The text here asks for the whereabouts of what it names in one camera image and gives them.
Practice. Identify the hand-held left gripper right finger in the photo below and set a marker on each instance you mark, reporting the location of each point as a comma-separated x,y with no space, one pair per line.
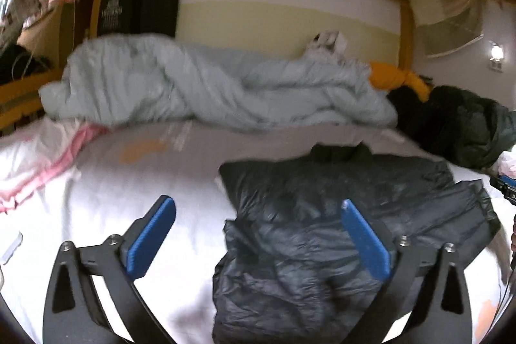
369,243

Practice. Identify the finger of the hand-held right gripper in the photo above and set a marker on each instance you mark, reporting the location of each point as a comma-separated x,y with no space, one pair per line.
507,182

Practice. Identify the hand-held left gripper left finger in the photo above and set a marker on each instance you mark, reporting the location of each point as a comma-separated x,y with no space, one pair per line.
147,243

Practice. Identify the black down coat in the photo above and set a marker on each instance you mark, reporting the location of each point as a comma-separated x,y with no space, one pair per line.
306,231

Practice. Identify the dark green jacket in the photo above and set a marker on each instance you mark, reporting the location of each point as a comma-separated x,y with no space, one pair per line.
467,126

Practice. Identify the white bed sheet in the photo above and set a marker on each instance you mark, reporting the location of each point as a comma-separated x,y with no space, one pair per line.
161,174

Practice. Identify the black fleece garment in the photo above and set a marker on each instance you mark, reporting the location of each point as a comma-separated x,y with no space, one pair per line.
405,110

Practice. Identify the pink and white blanket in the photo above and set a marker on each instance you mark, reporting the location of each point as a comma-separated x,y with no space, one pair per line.
44,162

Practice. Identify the orange pillow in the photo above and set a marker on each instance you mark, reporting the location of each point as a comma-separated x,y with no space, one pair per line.
391,76

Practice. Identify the light blue duvet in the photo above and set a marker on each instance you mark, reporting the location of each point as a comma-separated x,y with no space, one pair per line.
181,82

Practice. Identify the crumpled white cloth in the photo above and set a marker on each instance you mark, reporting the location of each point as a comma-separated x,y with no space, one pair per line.
328,50

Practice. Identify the dark bag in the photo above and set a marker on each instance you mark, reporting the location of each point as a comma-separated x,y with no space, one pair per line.
20,64

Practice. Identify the wall lamp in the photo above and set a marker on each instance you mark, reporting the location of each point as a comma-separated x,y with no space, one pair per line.
496,54

